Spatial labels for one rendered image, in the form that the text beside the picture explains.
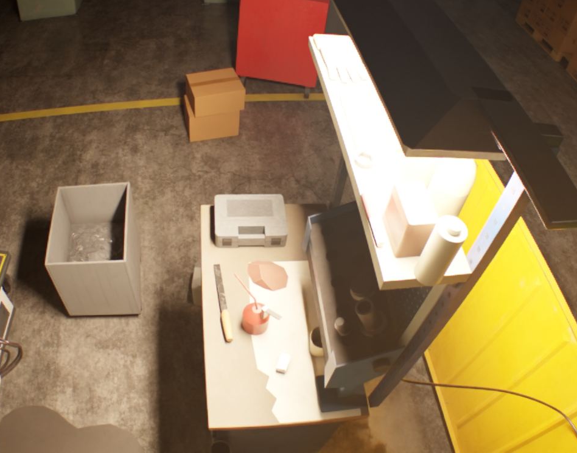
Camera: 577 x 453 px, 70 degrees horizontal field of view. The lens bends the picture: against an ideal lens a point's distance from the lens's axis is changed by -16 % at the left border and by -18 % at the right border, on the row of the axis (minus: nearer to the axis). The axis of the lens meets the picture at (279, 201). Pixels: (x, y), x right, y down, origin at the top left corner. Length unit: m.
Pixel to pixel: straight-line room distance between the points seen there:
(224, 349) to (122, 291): 1.03
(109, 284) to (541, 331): 1.94
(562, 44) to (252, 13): 4.49
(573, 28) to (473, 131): 6.30
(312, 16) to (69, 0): 3.23
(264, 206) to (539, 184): 1.42
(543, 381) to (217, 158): 2.65
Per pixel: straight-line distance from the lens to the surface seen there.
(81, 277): 2.41
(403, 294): 1.26
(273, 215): 1.80
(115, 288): 2.46
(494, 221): 0.84
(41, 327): 2.86
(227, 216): 1.79
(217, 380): 1.53
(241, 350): 1.57
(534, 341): 1.86
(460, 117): 0.61
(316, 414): 1.51
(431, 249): 0.79
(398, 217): 0.84
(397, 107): 0.65
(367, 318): 1.18
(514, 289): 1.91
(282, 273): 1.72
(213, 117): 3.56
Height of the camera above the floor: 2.37
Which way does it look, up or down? 47 degrees down
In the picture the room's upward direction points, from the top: 8 degrees clockwise
